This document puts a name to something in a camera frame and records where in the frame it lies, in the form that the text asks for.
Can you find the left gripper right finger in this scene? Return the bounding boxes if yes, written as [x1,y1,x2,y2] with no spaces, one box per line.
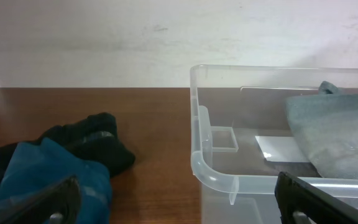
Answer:
[275,172,358,224]

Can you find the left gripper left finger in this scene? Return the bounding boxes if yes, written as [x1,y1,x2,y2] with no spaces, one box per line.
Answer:
[0,175,81,224]

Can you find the light grey jeans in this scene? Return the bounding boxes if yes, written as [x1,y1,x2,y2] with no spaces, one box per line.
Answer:
[285,82,358,179]

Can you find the teal blue folded garment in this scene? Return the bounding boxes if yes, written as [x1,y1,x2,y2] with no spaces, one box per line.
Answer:
[0,138,112,223]

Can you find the white label in bin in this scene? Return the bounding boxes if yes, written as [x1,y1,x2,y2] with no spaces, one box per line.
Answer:
[255,136,309,163]

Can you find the black folded garment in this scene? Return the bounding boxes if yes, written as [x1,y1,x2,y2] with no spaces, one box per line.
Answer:
[0,113,135,183]

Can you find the clear plastic storage bin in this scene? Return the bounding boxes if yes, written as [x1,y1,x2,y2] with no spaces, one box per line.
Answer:
[190,65,358,223]

